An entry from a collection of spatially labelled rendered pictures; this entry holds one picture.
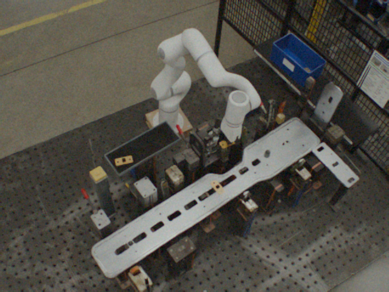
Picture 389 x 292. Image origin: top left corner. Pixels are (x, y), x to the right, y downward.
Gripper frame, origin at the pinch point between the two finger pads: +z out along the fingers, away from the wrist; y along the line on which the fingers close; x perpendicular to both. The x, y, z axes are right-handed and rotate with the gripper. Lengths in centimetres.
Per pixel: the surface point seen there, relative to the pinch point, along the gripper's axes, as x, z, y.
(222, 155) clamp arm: 4.4, 27.0, -6.1
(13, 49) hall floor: -63, 133, -247
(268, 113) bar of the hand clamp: 36.0, 15.6, -11.6
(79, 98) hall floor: -30, 132, -162
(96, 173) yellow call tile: -60, 16, -21
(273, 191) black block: 19.8, 34.8, 22.0
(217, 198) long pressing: -10.1, 30.5, 12.9
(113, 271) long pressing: -72, 32, 21
